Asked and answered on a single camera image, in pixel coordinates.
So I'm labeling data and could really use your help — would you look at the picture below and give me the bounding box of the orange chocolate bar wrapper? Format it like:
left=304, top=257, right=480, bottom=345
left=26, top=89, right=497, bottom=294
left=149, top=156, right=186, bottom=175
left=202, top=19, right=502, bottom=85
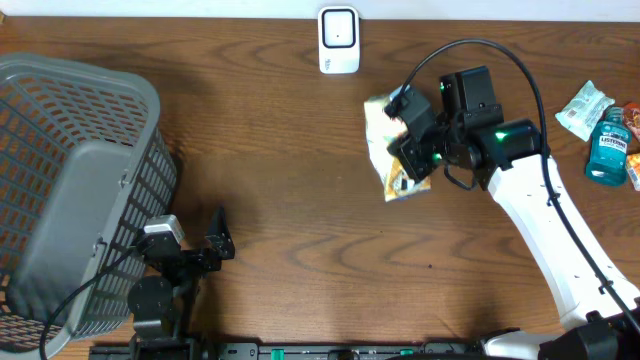
left=623, top=102, right=640, bottom=141

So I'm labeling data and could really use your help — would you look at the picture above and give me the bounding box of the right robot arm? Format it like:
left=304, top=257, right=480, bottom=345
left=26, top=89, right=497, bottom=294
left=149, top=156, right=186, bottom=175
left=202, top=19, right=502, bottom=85
left=385, top=67, right=639, bottom=359

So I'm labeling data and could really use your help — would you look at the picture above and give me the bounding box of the grey plastic mesh basket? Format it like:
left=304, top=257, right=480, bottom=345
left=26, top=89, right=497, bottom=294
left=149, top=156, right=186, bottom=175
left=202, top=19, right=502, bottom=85
left=1, top=53, right=177, bottom=359

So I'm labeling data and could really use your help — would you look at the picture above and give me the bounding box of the blue mouthwash bottle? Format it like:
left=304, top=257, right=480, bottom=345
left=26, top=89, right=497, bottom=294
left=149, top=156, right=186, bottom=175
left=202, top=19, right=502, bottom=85
left=585, top=106, right=632, bottom=187

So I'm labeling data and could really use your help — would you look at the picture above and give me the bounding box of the mint green wipes pack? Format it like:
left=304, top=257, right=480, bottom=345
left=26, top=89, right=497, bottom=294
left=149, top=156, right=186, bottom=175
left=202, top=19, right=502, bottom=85
left=555, top=80, right=615, bottom=141

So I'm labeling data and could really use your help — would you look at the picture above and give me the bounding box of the yellow snack chip bag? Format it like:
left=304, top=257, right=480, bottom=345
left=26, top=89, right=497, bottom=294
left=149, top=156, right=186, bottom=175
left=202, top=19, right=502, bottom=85
left=364, top=88, right=431, bottom=202

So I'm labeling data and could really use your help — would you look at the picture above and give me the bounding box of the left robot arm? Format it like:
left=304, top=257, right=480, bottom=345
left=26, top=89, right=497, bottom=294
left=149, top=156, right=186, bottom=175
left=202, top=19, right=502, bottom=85
left=127, top=207, right=235, bottom=359

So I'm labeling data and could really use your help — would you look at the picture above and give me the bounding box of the small orange snack pack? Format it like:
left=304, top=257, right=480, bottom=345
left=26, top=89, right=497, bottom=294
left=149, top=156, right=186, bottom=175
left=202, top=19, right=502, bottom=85
left=626, top=153, right=640, bottom=191

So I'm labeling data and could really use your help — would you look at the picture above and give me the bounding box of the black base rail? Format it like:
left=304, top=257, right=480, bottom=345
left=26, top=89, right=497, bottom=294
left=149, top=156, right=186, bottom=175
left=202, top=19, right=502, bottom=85
left=88, top=342, right=489, bottom=360

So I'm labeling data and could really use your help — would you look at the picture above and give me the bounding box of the white barcode scanner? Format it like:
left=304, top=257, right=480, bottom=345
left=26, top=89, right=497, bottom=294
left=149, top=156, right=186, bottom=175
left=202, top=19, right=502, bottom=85
left=317, top=6, right=361, bottom=75

